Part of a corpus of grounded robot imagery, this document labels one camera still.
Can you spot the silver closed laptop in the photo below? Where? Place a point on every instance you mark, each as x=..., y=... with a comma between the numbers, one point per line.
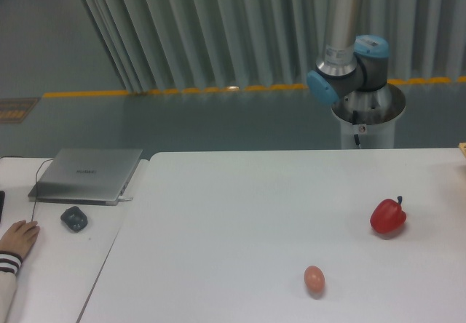
x=87, y=176

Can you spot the red bell pepper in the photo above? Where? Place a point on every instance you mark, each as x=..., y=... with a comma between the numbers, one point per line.
x=388, y=216

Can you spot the person's hand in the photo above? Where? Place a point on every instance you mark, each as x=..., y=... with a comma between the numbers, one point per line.
x=20, y=238

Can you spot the black keyboard edge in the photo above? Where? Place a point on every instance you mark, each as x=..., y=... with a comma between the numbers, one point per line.
x=2, y=200

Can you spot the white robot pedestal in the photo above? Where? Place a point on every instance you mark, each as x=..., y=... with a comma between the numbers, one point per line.
x=368, y=119

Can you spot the white pleated curtain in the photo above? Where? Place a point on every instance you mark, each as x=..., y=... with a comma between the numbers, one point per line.
x=187, y=44

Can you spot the white usb plug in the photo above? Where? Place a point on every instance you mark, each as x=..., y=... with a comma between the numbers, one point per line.
x=125, y=199

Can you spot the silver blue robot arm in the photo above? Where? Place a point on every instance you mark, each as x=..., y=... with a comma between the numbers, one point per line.
x=347, y=62

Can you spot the forearm in white sleeve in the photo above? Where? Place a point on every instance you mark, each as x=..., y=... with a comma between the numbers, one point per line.
x=10, y=265

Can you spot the wooden basket corner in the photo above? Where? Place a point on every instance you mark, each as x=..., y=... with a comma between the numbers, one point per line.
x=462, y=148

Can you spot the black earbuds case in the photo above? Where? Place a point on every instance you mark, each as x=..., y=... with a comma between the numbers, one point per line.
x=74, y=219

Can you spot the brown egg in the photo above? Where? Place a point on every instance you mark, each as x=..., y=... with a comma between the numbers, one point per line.
x=314, y=279

